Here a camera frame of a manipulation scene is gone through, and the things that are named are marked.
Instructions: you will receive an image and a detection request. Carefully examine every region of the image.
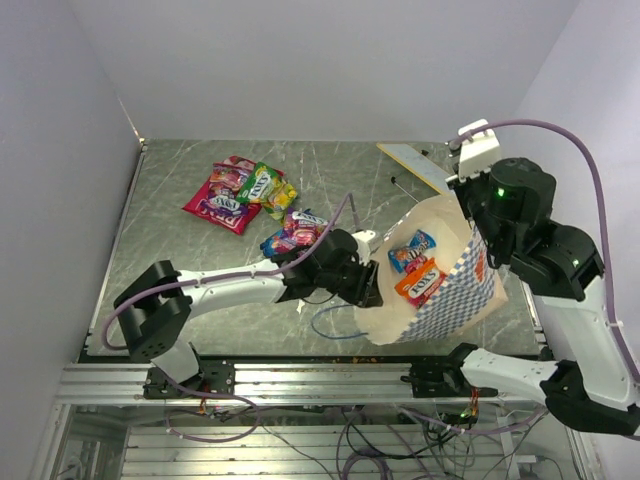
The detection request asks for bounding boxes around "blue checkered paper bag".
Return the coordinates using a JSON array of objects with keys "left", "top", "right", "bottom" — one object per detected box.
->
[{"left": 309, "top": 192, "right": 509, "bottom": 347}]

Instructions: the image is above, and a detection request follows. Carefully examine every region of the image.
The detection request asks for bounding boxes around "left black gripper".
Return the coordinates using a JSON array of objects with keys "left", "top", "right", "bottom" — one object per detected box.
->
[{"left": 317, "top": 252, "right": 384, "bottom": 308}]

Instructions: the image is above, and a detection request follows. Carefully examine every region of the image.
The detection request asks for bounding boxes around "M&M's candy bag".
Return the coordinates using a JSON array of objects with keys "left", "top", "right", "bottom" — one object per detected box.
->
[{"left": 388, "top": 229, "right": 436, "bottom": 273}]

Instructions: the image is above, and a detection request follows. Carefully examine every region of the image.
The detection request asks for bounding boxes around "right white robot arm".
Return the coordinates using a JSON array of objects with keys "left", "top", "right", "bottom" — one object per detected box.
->
[{"left": 440, "top": 158, "right": 639, "bottom": 438}]

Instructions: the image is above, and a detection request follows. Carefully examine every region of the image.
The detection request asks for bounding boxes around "aluminium frame rail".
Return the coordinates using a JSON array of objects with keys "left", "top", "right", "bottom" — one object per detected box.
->
[{"left": 54, "top": 363, "right": 471, "bottom": 407}]

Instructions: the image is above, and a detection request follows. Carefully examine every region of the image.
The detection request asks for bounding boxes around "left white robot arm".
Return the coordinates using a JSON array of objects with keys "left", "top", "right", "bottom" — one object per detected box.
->
[{"left": 114, "top": 229, "right": 383, "bottom": 397}]

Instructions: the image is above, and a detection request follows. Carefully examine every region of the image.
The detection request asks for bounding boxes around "red snack bag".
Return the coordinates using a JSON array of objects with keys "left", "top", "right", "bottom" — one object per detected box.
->
[{"left": 182, "top": 155, "right": 263, "bottom": 235}]

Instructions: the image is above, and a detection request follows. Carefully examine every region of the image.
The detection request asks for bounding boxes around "small whiteboard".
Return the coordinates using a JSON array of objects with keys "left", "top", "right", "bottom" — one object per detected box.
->
[{"left": 376, "top": 143, "right": 452, "bottom": 195}]

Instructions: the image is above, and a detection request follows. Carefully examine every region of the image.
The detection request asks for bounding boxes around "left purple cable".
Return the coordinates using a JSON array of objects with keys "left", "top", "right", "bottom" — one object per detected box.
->
[{"left": 102, "top": 192, "right": 361, "bottom": 444}]

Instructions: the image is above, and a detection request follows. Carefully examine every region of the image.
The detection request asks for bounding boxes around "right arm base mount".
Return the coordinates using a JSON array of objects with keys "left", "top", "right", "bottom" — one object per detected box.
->
[{"left": 403, "top": 363, "right": 471, "bottom": 398}]

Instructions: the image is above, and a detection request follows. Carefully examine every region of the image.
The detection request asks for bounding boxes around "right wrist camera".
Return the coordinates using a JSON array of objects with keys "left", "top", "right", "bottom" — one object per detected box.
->
[{"left": 447, "top": 119, "right": 501, "bottom": 182}]

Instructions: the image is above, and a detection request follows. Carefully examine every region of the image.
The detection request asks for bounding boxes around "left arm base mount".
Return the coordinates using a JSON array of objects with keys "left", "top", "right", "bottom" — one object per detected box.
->
[{"left": 143, "top": 360, "right": 235, "bottom": 400}]

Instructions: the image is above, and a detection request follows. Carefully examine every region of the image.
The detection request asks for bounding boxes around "purple Fox's berries candy bag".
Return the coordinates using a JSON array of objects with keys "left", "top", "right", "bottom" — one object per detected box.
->
[{"left": 282, "top": 208, "right": 328, "bottom": 247}]

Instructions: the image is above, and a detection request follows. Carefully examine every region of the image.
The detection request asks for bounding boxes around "orange Fox's candy bag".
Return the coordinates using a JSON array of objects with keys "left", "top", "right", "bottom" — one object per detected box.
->
[{"left": 394, "top": 258, "right": 446, "bottom": 309}]

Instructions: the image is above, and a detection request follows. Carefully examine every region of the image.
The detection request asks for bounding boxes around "yellow green candy wrapper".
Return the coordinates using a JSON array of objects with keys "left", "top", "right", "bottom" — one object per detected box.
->
[{"left": 236, "top": 162, "right": 298, "bottom": 223}]

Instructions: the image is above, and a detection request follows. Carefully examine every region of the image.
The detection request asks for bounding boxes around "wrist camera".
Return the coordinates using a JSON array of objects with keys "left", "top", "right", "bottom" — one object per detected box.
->
[
  {"left": 447, "top": 119, "right": 501, "bottom": 182},
  {"left": 351, "top": 230, "right": 383, "bottom": 265}
]

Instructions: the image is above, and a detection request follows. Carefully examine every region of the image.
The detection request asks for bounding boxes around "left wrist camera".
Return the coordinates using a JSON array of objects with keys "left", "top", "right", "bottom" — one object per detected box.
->
[{"left": 351, "top": 230, "right": 383, "bottom": 265}]

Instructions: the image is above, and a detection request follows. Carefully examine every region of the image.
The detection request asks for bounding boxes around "blue snack bag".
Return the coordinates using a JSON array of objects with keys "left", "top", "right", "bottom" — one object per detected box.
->
[{"left": 259, "top": 228, "right": 298, "bottom": 258}]

